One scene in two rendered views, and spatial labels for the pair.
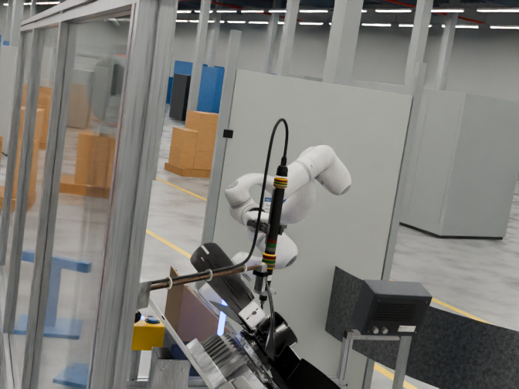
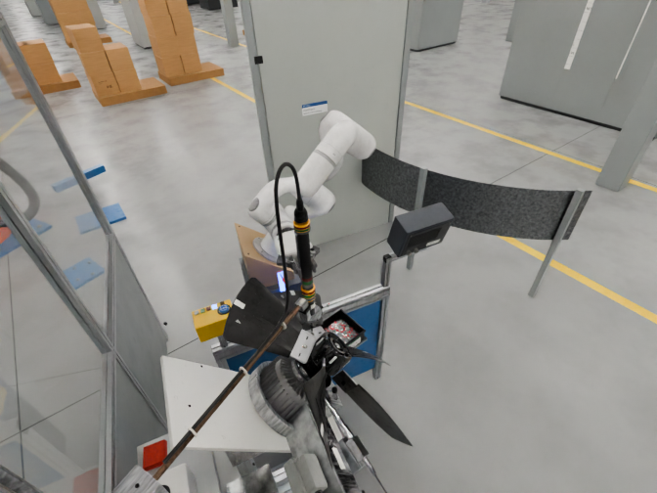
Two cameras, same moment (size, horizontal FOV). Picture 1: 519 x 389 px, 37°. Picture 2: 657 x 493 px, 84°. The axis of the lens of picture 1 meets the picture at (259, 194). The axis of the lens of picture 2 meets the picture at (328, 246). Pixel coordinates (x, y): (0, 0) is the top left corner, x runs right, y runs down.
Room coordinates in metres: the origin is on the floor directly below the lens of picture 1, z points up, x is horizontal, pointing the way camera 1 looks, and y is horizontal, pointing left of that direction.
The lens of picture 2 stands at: (1.57, -0.10, 2.22)
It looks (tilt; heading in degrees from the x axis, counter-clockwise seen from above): 40 degrees down; 358
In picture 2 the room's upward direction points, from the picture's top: 2 degrees counter-clockwise
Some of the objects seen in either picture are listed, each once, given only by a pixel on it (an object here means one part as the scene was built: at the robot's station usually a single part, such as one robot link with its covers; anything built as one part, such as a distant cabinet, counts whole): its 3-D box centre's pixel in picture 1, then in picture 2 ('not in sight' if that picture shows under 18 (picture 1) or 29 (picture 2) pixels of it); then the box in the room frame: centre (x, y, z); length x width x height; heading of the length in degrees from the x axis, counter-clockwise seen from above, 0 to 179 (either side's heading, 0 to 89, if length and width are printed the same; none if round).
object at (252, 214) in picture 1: (260, 221); (291, 246); (2.43, -0.02, 1.51); 0.11 x 0.10 x 0.07; 22
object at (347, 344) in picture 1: (345, 354); (386, 271); (2.86, -0.42, 0.96); 0.03 x 0.03 x 0.20; 21
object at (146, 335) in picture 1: (137, 335); (215, 321); (2.56, 0.35, 1.02); 0.16 x 0.10 x 0.11; 111
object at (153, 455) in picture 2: not in sight; (154, 455); (2.11, 0.51, 0.87); 0.08 x 0.08 x 0.02; 16
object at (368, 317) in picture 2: not in sight; (312, 362); (2.70, -0.02, 0.45); 0.82 x 0.01 x 0.66; 111
